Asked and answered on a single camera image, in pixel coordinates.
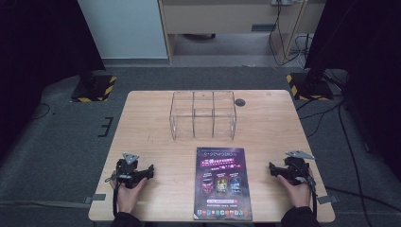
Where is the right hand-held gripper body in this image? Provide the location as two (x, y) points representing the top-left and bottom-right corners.
(281, 149), (316, 186)

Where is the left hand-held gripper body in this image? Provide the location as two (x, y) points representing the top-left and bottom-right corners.
(113, 152), (148, 190)

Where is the purple magazine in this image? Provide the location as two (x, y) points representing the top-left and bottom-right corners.
(193, 146), (253, 222)

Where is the clear acrylic rack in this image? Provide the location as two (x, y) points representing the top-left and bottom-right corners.
(168, 90), (237, 142)

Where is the person's right hand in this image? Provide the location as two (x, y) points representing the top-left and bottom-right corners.
(276, 167), (315, 209)

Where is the person's left hand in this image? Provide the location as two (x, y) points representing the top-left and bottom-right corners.
(109, 171), (148, 215)

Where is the grey tape piece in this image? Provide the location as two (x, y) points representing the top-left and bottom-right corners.
(83, 193), (107, 204)
(316, 195), (340, 205)

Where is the black stand with striped base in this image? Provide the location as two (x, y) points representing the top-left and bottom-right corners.
(286, 18), (335, 102)
(70, 62), (118, 103)

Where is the dark curtain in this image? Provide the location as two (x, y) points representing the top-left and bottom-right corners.
(304, 0), (401, 183)
(0, 0), (107, 159)

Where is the white panel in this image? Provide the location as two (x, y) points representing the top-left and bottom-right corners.
(77, 0), (169, 61)

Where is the beige wooden desk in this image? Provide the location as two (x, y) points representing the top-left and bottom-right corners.
(157, 0), (327, 66)

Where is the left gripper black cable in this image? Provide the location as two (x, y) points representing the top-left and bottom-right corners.
(112, 180), (123, 218)

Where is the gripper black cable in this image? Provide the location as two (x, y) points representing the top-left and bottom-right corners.
(309, 178), (319, 219)
(112, 180), (123, 218)

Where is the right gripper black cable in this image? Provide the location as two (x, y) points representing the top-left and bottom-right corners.
(309, 178), (319, 219)

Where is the long black floor cable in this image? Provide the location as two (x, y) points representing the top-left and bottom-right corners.
(337, 102), (367, 227)

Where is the thick black floor cable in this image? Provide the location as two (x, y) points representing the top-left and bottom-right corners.
(324, 185), (401, 214)

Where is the thin black floor cable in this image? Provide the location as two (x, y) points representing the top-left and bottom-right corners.
(30, 102), (52, 121)

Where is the white cable bundle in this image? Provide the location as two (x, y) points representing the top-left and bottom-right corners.
(294, 33), (314, 70)

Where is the black hanging cable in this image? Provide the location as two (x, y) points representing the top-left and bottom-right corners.
(268, 2), (305, 67)

